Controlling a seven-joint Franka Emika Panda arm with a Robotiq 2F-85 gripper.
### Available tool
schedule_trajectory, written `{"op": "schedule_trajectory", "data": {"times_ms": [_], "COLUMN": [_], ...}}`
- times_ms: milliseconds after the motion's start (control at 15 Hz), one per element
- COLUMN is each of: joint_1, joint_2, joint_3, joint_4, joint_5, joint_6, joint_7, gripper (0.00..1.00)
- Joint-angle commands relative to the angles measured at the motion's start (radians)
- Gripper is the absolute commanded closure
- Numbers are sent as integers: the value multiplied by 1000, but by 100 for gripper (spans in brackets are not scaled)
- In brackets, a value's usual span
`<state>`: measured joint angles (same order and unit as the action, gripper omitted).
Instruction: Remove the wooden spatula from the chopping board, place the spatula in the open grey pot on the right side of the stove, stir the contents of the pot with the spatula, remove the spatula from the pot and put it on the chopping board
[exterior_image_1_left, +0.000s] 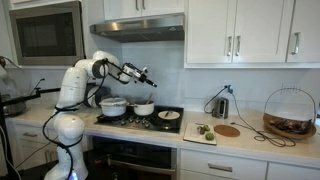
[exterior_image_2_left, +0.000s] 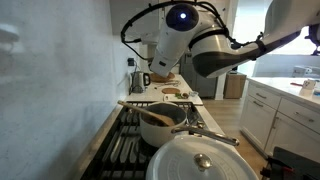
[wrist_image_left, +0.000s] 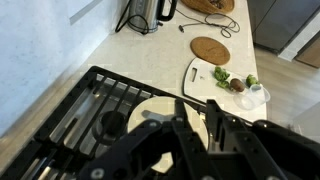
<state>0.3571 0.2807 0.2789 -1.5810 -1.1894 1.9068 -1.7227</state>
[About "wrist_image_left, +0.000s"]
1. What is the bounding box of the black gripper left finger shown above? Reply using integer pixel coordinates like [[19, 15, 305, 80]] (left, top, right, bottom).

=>
[[78, 99, 211, 180]]

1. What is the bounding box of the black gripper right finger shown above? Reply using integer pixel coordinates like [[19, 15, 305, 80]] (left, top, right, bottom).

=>
[[205, 99, 289, 180]]

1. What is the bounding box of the white chopping board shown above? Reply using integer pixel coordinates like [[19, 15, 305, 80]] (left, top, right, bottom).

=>
[[182, 57, 268, 123]]

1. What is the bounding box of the black gas stove cooktop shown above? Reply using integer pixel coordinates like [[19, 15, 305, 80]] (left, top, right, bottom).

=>
[[0, 65, 254, 180]]

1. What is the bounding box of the brown vegetable piece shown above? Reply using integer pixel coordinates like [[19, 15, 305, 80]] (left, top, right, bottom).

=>
[[229, 77, 247, 93]]

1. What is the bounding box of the small green broccoli floret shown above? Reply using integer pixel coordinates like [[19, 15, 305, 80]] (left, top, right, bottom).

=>
[[213, 66, 232, 90]]

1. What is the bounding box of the round cork trivet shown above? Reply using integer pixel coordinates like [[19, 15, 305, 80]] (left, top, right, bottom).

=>
[[189, 36, 232, 67]]

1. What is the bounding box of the stainless steel refrigerator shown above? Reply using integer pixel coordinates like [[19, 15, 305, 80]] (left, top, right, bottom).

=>
[[246, 0, 320, 55]]

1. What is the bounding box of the stainless electric kettle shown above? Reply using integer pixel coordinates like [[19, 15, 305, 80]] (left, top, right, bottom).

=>
[[127, 0, 178, 34]]

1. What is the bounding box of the long black power cable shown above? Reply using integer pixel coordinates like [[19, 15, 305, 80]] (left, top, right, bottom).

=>
[[168, 0, 241, 39]]

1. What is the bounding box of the black kettle cord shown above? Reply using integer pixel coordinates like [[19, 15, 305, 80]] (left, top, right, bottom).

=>
[[114, 0, 150, 36]]

